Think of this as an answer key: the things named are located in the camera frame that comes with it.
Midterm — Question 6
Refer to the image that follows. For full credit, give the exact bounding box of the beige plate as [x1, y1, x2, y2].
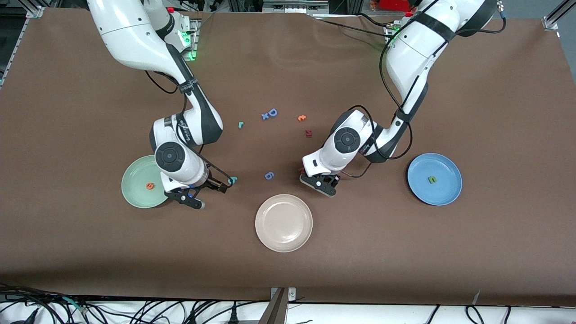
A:
[255, 194, 314, 253]

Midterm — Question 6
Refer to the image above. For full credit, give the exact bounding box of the light green plate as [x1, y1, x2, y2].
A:
[121, 155, 174, 209]

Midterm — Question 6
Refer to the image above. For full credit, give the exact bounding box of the blue plate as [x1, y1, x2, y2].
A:
[407, 153, 463, 207]

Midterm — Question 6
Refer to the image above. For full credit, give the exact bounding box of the brown table cover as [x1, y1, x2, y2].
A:
[0, 8, 576, 307]

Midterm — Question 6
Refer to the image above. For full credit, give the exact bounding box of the red box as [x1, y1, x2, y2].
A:
[377, 0, 417, 12]

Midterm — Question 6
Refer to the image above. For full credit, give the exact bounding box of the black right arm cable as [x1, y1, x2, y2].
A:
[144, 70, 234, 183]

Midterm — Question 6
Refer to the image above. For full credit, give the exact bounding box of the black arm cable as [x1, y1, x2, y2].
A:
[335, 27, 413, 178]
[144, 70, 234, 183]

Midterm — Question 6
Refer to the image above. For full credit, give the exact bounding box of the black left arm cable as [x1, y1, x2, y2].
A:
[335, 27, 413, 178]

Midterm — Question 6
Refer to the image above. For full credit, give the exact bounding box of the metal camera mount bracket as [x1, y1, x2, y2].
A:
[259, 287, 297, 324]

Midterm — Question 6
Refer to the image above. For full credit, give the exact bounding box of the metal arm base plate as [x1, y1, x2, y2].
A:
[180, 19, 199, 61]

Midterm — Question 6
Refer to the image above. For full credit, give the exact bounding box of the black table cable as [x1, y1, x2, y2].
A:
[314, 17, 393, 40]

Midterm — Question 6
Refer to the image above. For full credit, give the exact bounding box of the teal floor cable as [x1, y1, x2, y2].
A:
[61, 295, 88, 315]

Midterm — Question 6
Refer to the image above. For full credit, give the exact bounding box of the silver aluminium extrusion rail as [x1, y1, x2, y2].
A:
[262, 0, 330, 14]

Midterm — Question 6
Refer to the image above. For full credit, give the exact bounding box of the black floor cable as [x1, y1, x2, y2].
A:
[465, 305, 486, 324]

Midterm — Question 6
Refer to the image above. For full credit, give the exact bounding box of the aluminium table frame rail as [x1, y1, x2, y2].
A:
[0, 5, 45, 90]
[542, 0, 576, 31]

